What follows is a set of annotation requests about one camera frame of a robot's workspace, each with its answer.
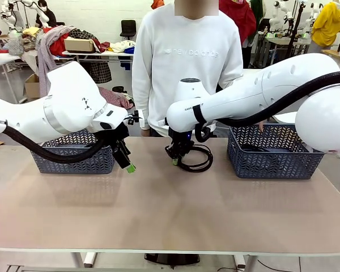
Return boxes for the person's right forearm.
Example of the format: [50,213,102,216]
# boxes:
[131,82,151,131]

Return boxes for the yellow garment on mannequin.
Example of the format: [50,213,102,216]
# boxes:
[311,1,340,48]

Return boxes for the open cardboard box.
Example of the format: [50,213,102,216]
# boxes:
[24,73,43,100]

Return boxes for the cream cloth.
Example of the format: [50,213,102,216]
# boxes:
[110,40,137,53]

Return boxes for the red checked clothes pile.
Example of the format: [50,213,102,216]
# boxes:
[97,86,136,111]

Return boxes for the red garment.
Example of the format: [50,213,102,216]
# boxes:
[218,0,257,45]

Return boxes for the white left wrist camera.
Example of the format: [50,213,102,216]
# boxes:
[124,109,145,128]

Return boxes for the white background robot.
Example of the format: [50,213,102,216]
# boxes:
[0,0,26,33]
[268,0,291,29]

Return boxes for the person in white sweatshirt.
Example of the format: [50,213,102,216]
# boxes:
[131,0,244,139]

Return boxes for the brown cardboard box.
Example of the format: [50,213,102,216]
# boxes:
[63,37,96,53]

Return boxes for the black left arm hose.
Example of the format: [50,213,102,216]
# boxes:
[0,116,114,165]

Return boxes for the black base under table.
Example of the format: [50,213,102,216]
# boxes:
[143,253,201,264]

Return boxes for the black office chair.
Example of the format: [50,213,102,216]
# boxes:
[120,19,137,38]

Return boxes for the masked person in black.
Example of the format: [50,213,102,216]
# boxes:
[35,0,58,27]

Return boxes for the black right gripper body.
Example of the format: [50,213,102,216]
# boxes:
[165,129,197,159]

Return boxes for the plaid shirt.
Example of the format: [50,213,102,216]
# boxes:
[36,25,74,96]

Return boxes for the blue-grey plastic basket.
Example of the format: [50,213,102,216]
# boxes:
[30,129,116,175]
[226,123,326,180]

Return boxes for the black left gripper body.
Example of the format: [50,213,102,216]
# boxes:
[103,124,131,152]

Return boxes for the black white checked cloth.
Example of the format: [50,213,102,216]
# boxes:
[90,62,112,84]

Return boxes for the white table leg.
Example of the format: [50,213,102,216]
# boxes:
[70,251,97,269]
[233,253,256,272]

